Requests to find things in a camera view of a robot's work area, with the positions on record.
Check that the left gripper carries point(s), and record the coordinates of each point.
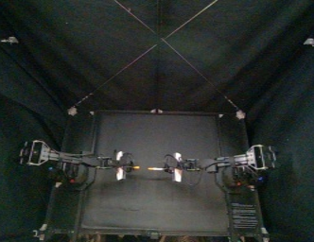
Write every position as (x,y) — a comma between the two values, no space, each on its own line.
(120,165)

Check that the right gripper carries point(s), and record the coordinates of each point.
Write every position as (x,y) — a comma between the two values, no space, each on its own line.
(177,167)

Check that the orange pen cap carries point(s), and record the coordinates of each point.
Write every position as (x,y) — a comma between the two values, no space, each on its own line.
(136,167)

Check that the grey marker pen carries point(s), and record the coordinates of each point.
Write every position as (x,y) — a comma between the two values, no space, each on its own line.
(156,169)

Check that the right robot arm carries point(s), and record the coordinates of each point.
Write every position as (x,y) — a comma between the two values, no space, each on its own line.
(248,159)

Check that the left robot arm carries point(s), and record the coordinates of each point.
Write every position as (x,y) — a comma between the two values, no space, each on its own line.
(58,156)

